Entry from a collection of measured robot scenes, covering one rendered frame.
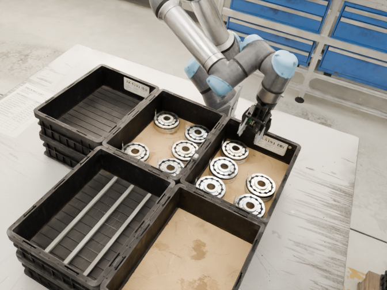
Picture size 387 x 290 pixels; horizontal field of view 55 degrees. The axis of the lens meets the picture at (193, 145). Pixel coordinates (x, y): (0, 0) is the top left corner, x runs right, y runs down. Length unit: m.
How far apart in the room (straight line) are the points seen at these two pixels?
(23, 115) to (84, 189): 0.63
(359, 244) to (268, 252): 1.18
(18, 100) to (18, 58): 1.69
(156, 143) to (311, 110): 2.04
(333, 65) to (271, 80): 2.03
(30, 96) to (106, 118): 0.49
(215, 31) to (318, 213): 0.81
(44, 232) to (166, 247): 0.36
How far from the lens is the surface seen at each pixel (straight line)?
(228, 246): 1.17
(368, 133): 3.27
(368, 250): 2.47
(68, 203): 1.25
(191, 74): 1.58
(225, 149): 1.39
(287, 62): 1.09
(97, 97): 1.63
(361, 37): 3.03
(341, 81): 3.17
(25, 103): 1.85
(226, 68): 1.14
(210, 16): 1.45
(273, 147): 1.42
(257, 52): 1.15
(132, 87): 1.60
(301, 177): 1.62
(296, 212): 1.49
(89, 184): 1.29
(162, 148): 1.39
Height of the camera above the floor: 1.81
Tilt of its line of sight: 44 degrees down
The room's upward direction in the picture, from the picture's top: 9 degrees clockwise
